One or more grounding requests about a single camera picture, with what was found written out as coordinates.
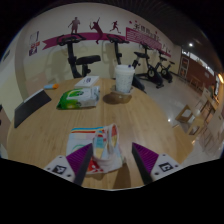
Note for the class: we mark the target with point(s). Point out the brown round saucer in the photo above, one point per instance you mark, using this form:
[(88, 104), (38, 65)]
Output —
[(120, 95)]

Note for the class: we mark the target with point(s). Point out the group of wooden chairs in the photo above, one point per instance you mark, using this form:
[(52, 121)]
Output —
[(203, 123)]

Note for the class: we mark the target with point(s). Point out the round ceiling light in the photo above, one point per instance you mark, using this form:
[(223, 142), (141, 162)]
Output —
[(190, 44)]

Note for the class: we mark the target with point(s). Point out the green wet wipes pack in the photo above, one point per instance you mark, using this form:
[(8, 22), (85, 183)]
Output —
[(78, 98)]

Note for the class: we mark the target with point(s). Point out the wall posters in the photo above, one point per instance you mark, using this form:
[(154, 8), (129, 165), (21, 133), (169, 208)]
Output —
[(34, 43)]

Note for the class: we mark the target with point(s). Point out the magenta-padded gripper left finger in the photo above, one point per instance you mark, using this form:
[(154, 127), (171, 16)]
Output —
[(60, 166)]

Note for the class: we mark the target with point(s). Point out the blue and orange marker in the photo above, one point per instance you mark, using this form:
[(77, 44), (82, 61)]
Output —
[(50, 86)]

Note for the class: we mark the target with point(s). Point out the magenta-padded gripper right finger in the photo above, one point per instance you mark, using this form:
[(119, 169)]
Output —
[(163, 166)]

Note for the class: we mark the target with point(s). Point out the white towel with colourful print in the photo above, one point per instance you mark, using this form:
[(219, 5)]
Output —
[(106, 150)]

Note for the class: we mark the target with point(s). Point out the black exercise bike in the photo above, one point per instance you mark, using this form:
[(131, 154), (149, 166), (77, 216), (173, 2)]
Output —
[(151, 73), (165, 71), (117, 50), (71, 58)]

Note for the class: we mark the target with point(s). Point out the black laptop sleeve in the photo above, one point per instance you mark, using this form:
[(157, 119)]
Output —
[(31, 106)]

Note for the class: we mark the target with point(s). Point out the small white box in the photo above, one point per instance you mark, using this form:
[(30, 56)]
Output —
[(87, 81)]

